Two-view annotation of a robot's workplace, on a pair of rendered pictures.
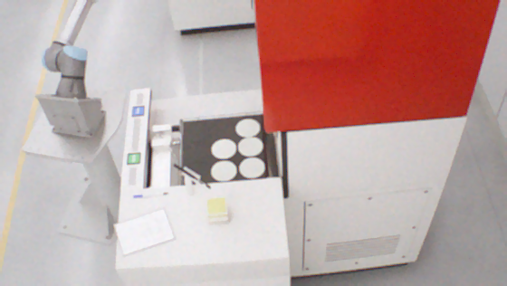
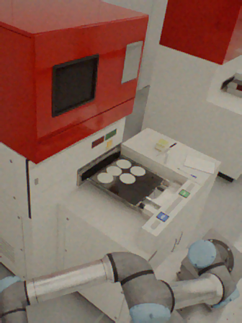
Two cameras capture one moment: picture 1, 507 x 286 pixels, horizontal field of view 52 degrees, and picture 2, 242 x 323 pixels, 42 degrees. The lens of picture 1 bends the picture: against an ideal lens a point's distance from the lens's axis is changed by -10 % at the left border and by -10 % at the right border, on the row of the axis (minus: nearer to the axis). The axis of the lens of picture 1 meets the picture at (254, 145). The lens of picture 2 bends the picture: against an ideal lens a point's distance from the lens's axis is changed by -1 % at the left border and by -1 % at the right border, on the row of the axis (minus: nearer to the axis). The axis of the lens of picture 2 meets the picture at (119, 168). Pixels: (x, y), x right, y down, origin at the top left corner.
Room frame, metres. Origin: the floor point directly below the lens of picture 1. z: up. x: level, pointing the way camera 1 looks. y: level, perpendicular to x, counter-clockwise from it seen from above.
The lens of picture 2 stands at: (2.87, 0.86, 2.15)
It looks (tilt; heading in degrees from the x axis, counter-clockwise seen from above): 37 degrees down; 210
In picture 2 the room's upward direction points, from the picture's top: 10 degrees clockwise
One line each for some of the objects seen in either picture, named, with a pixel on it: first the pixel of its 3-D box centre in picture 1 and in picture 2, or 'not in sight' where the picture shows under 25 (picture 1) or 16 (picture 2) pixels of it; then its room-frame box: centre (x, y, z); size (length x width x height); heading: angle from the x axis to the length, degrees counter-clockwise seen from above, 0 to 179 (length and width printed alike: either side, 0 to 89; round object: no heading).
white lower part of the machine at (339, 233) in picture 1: (345, 170); (43, 205); (1.65, -0.44, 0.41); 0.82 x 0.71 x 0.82; 179
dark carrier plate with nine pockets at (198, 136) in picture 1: (224, 148); (127, 178); (1.47, 0.12, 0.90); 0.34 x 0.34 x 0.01; 89
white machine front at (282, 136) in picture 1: (273, 90); (81, 160); (1.66, -0.10, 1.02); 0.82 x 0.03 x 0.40; 179
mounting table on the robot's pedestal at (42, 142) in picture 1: (81, 130); (201, 292); (1.79, 0.83, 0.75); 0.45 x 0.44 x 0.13; 72
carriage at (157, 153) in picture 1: (161, 163); (163, 201); (1.45, 0.39, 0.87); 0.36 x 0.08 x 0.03; 179
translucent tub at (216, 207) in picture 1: (217, 210); (162, 145); (1.11, 0.15, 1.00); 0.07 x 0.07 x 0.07; 1
